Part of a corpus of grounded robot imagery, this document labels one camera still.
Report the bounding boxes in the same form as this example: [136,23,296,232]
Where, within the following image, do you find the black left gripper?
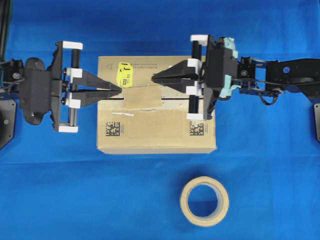
[19,40,122,133]

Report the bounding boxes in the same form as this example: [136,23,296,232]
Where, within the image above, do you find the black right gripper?
[151,34,241,120]

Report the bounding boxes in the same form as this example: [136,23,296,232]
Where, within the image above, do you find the cut beige tape piece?
[123,86,162,109]

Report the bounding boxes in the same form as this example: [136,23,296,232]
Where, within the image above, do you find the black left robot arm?
[0,41,122,133]

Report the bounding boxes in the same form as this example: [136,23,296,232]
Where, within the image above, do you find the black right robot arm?
[151,34,320,120]

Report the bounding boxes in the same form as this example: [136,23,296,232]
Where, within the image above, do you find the brown cardboard box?
[96,56,217,155]

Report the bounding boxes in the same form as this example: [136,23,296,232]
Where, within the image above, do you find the beige masking tape roll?
[179,176,230,227]

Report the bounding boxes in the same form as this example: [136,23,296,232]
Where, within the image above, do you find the blue table cloth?
[0,0,320,240]

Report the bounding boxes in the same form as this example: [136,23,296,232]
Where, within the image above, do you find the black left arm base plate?
[0,92,17,149]

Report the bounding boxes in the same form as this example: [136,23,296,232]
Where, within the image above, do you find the black aluminium frame rail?
[0,0,12,62]

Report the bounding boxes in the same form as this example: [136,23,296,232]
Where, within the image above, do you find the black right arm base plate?
[308,94,320,142]

